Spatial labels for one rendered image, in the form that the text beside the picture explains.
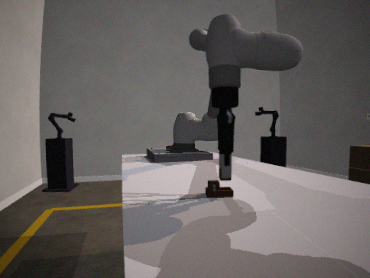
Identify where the brown wooden tray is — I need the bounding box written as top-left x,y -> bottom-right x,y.
205,187 -> 234,197

